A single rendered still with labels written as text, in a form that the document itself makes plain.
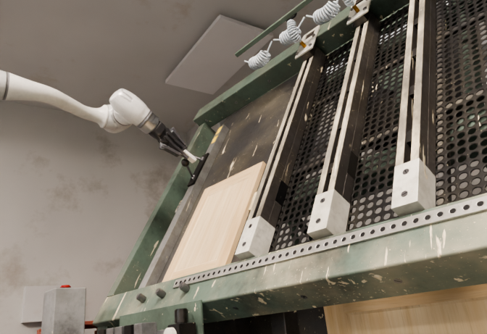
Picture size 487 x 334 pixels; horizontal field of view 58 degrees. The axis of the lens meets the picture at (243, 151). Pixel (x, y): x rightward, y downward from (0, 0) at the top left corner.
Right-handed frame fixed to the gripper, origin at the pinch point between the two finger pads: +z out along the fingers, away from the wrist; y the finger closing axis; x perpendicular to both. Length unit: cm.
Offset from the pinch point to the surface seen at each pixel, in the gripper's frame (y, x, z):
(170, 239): -34.0, 7.4, 12.7
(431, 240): -65, -108, 11
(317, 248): -61, -80, 10
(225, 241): -44, -33, 14
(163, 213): -11.9, 31.4, 13.8
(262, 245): -52, -55, 13
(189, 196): -11.4, 7.4, 12.0
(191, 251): -43.7, -12.2, 13.9
